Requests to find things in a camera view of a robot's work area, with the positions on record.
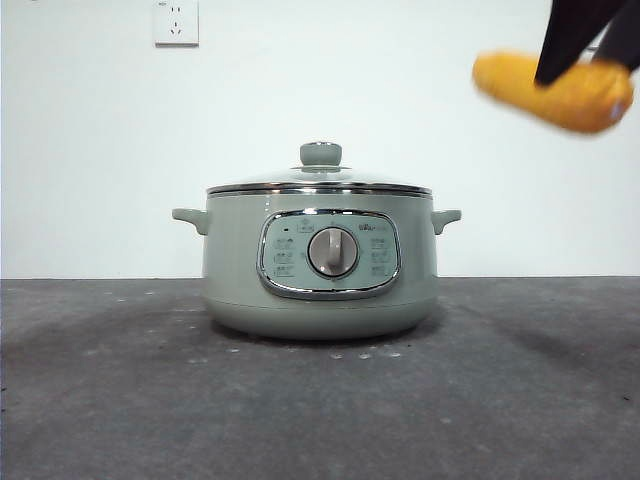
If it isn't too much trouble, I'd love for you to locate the pale green electric pot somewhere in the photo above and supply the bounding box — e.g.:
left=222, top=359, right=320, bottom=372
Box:
left=171, top=192, right=463, bottom=342

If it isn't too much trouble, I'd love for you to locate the white wall socket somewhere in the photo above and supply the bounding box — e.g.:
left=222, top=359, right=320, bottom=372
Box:
left=584, top=27, right=612, bottom=53
left=152, top=0, right=201, bottom=49

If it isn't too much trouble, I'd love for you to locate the yellow corn cob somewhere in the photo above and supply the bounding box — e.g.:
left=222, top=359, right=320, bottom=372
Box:
left=472, top=48, right=634, bottom=134

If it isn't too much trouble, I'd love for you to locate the glass lid with green knob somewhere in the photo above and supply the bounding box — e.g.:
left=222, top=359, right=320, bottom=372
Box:
left=206, top=141, right=432, bottom=197

